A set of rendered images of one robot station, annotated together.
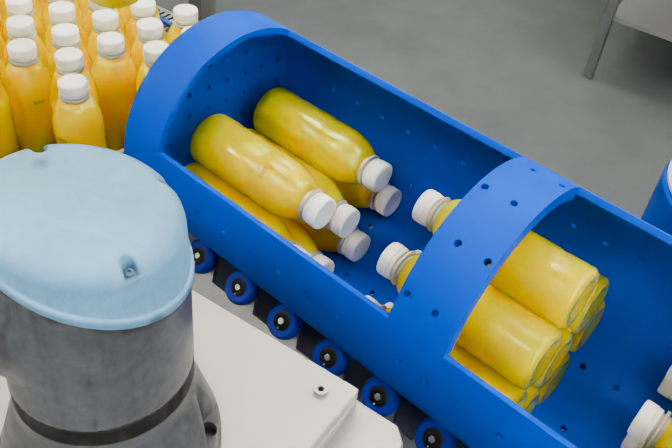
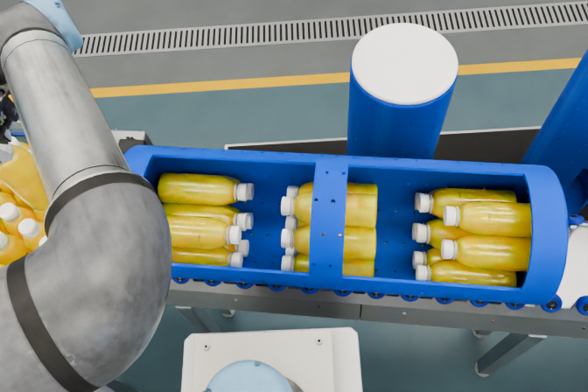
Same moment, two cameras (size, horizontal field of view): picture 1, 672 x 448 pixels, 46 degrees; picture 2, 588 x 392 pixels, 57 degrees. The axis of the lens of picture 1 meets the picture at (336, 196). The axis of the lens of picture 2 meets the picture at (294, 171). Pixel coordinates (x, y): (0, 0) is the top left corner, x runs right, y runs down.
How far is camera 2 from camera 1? 0.51 m
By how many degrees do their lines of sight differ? 25
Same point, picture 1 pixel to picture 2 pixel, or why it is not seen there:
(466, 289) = (338, 251)
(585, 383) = (382, 217)
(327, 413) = (328, 348)
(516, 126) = not seen: outside the picture
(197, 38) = not seen: hidden behind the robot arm
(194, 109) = not seen: hidden behind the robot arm
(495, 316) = (348, 243)
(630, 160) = not seen: outside the picture
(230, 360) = (276, 353)
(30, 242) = not seen: outside the picture
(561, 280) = (366, 213)
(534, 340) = (369, 243)
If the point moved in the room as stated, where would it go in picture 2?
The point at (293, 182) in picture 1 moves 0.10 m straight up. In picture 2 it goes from (217, 233) to (207, 213)
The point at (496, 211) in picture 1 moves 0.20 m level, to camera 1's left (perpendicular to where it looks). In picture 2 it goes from (329, 210) to (236, 265)
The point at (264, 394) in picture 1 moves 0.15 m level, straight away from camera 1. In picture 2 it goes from (300, 359) to (251, 292)
